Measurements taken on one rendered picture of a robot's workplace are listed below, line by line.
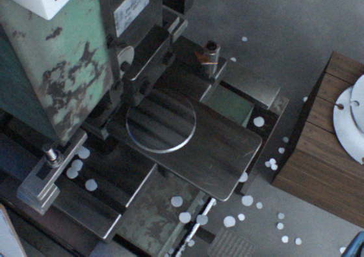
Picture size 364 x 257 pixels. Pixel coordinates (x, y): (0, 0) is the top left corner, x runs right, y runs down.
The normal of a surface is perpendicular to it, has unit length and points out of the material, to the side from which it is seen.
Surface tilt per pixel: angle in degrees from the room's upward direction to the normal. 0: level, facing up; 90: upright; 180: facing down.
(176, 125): 0
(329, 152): 0
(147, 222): 0
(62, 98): 90
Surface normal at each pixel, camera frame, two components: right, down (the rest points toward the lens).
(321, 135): 0.04, -0.42
